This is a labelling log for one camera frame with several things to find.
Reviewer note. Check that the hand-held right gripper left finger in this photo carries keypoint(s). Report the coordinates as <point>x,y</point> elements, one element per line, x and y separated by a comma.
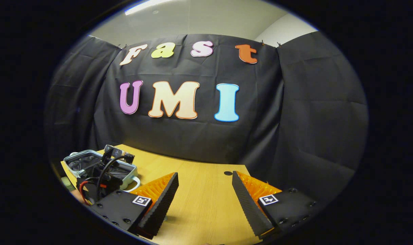
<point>163,204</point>

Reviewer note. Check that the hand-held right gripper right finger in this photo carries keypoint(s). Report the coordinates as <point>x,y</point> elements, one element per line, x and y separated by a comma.
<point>247,207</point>

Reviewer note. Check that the small pale blue suitcase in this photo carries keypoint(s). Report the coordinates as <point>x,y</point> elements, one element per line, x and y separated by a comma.
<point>80,162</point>

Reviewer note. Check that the black backdrop cloth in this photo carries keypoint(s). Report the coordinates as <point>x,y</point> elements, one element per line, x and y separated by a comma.
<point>192,136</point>

